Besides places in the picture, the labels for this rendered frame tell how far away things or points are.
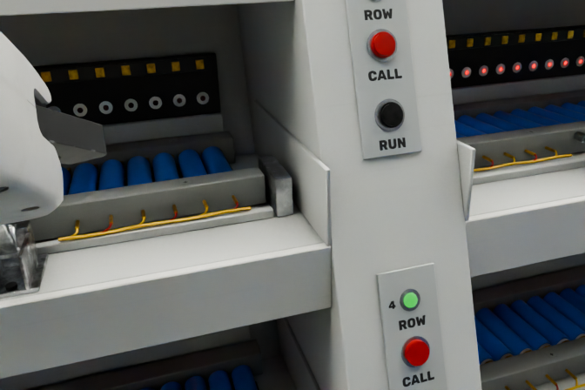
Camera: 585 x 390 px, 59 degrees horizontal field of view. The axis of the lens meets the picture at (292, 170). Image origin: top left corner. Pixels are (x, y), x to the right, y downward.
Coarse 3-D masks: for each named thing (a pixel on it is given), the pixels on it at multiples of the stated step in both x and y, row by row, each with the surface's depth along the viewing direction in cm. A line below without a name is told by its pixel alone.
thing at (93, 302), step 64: (128, 128) 45; (192, 128) 46; (256, 128) 47; (320, 192) 31; (64, 256) 32; (128, 256) 31; (192, 256) 31; (256, 256) 31; (320, 256) 32; (0, 320) 27; (64, 320) 28; (128, 320) 29; (192, 320) 31; (256, 320) 32
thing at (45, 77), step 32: (64, 64) 42; (96, 64) 43; (128, 64) 43; (160, 64) 44; (192, 64) 45; (64, 96) 43; (96, 96) 44; (128, 96) 44; (160, 96) 45; (192, 96) 46
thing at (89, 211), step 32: (96, 192) 35; (128, 192) 34; (160, 192) 35; (192, 192) 35; (224, 192) 36; (256, 192) 37; (32, 224) 33; (64, 224) 33; (96, 224) 34; (128, 224) 35; (160, 224) 34
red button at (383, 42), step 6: (378, 36) 32; (384, 36) 32; (390, 36) 32; (372, 42) 32; (378, 42) 32; (384, 42) 32; (390, 42) 32; (372, 48) 32; (378, 48) 32; (384, 48) 32; (390, 48) 32; (378, 54) 32; (384, 54) 32; (390, 54) 32
